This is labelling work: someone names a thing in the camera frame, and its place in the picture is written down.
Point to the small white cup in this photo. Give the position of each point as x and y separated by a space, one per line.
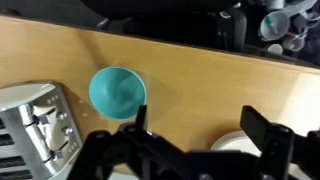
275 49

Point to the silver four-slot toaster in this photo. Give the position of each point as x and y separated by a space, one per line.
30 133

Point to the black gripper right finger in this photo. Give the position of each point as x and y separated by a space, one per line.
276 146

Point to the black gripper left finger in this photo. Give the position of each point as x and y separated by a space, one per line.
113 156

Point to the small clear plastic cup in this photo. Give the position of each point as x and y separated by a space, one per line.
294 43

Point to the blue bowl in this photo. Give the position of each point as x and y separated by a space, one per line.
116 91

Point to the cream round plate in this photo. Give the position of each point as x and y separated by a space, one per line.
233 141

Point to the clear cup with teal item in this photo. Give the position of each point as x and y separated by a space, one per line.
274 25

